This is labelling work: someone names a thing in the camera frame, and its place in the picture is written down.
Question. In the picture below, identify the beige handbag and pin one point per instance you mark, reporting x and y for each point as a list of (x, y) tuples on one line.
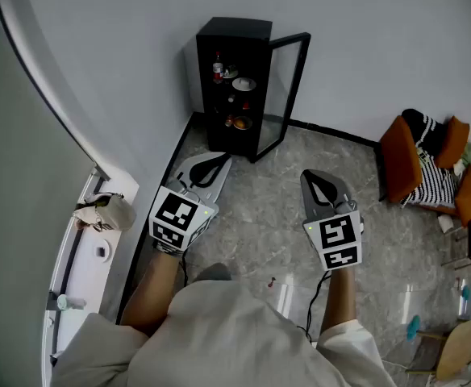
[(114, 214)]

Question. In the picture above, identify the person's grey shoe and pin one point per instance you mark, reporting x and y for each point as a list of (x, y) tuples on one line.
[(214, 272)]

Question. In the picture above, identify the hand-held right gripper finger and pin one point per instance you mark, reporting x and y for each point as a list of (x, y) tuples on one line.
[(313, 190), (332, 190)]

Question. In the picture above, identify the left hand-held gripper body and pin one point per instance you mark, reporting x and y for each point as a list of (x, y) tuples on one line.
[(175, 216)]

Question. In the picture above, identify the red-capped drink bottle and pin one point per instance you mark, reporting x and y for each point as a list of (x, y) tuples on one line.
[(218, 69)]

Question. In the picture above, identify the wooden chair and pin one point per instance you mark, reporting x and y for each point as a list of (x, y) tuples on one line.
[(459, 349)]

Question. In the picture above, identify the small grey dish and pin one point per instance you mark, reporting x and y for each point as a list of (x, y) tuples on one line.
[(230, 72)]

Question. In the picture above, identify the person's right forearm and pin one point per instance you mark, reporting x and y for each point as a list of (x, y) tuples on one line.
[(340, 296)]

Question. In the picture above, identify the glass cabinet door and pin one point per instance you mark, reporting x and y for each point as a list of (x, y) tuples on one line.
[(284, 95)]

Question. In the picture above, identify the small brown can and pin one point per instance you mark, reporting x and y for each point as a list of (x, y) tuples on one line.
[(229, 121)]

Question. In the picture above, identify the bowl with orange fruit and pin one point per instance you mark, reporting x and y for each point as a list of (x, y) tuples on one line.
[(242, 123)]

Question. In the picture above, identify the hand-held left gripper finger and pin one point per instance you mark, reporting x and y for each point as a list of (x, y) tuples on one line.
[(211, 177), (197, 167)]

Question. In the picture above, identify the person's left forearm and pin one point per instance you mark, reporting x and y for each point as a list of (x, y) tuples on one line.
[(155, 284)]

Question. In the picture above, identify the orange armchair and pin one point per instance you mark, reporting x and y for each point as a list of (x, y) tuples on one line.
[(398, 159)]

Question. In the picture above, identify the small black object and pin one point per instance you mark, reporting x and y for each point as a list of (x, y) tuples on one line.
[(101, 251)]

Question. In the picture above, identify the pale teal bottle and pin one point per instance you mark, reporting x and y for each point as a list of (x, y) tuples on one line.
[(69, 302)]

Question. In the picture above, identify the person's beige shirt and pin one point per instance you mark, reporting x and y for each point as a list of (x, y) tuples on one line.
[(219, 337)]

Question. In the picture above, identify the teal brush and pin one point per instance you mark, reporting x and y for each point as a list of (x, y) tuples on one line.
[(413, 327)]

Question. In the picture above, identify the small red floor item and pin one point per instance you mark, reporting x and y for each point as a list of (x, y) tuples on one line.
[(271, 283)]

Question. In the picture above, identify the white paper roll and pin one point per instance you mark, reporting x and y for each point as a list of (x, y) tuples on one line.
[(446, 223)]

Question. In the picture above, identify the white bowl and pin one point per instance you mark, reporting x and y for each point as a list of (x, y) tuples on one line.
[(244, 83)]

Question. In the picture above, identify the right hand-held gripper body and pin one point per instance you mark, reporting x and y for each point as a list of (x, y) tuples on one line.
[(338, 236)]

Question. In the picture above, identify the black display cabinet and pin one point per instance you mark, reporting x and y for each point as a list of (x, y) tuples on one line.
[(235, 38)]

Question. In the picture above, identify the small dark jar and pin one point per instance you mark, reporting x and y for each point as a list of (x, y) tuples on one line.
[(231, 98)]

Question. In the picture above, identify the teal spray bottle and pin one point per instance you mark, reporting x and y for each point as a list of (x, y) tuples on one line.
[(464, 296)]

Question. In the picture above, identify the black white striped cloth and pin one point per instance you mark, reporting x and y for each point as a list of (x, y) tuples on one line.
[(435, 184)]

